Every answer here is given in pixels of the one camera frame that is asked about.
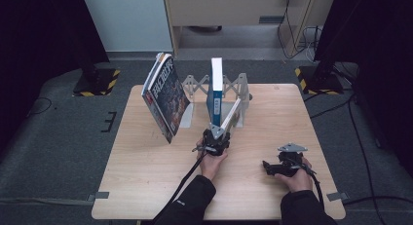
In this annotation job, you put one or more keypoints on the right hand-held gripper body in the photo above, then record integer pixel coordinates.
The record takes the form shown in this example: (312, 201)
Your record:
(290, 160)

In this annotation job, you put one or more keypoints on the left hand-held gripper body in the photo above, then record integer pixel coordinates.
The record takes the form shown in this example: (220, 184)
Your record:
(216, 142)

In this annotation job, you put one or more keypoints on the white caterpillar picture book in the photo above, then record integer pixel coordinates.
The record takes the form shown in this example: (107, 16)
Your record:
(232, 113)

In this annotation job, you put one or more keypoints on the blue book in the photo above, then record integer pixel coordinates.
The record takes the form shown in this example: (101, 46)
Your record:
(215, 98)

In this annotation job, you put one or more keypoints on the metal expandable book rack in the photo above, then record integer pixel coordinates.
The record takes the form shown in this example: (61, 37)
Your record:
(242, 88)

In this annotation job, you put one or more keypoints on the dark illustrated book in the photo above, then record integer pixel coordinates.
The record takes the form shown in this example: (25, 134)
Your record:
(168, 98)

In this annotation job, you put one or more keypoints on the person's right hand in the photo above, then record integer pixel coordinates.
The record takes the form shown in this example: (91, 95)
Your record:
(297, 182)

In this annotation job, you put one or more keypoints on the person's left hand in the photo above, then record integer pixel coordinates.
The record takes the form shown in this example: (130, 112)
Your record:
(211, 165)

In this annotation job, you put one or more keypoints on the grey tape strip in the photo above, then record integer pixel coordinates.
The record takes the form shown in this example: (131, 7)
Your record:
(337, 196)
(99, 195)

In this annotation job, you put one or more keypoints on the black stand with striped base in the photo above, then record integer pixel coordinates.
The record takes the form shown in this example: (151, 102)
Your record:
(97, 83)
(321, 80)

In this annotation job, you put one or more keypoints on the wooden cabinet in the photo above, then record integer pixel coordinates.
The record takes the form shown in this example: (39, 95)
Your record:
(233, 7)

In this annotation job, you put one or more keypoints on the black curtain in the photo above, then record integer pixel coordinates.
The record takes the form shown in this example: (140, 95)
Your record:
(380, 40)
(39, 40)

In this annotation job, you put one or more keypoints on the white panel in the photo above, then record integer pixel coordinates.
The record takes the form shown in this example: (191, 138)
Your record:
(126, 20)

